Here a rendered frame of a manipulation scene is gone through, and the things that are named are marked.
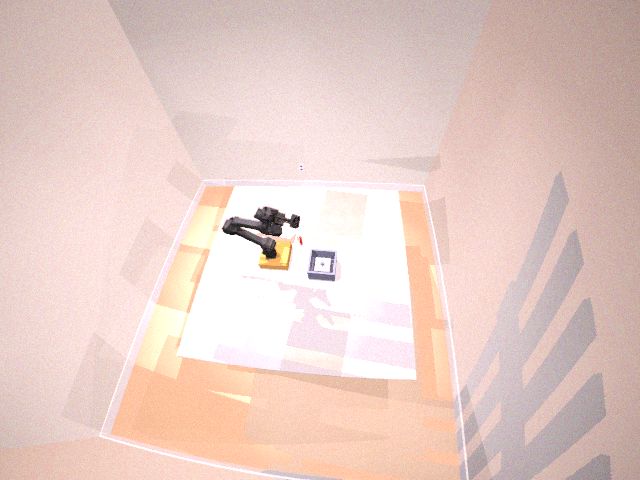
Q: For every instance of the white square plate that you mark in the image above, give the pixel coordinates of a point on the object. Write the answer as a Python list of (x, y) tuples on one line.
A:
[(322, 265)]

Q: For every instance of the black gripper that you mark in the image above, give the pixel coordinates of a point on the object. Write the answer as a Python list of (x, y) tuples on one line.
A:
[(278, 218)]

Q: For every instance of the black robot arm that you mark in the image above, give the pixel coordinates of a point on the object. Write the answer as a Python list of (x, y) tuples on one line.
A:
[(233, 226)]

